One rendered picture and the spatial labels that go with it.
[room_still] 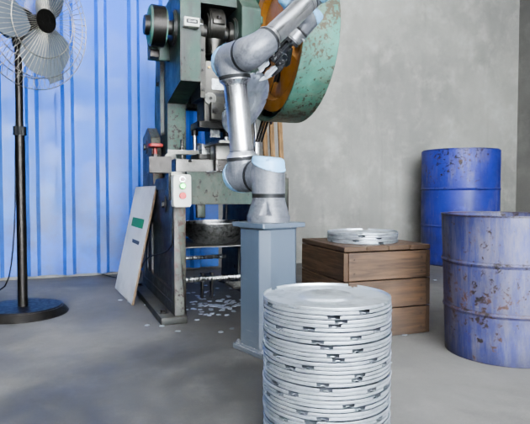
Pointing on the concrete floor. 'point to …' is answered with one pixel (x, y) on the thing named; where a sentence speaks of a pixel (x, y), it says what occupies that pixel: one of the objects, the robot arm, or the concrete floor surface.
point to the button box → (177, 200)
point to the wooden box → (377, 275)
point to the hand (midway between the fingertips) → (260, 77)
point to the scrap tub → (496, 287)
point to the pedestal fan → (34, 60)
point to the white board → (135, 241)
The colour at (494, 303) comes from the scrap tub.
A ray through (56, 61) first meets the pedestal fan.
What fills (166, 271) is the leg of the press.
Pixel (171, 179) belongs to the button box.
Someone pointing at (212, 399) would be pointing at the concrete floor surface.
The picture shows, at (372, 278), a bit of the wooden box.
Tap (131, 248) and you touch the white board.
